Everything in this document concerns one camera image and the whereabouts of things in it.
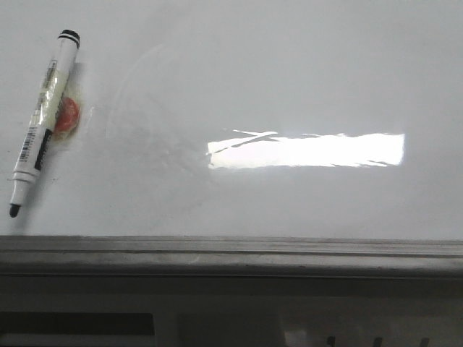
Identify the red round magnet taped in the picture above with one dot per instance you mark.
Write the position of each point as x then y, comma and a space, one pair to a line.
69, 115

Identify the white black dry-erase marker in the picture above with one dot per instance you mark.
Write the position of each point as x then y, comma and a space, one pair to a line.
29, 164

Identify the white slotted appliance panel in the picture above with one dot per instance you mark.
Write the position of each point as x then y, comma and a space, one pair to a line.
91, 311

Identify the white whiteboard with aluminium frame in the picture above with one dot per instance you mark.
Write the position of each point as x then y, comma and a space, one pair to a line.
292, 138

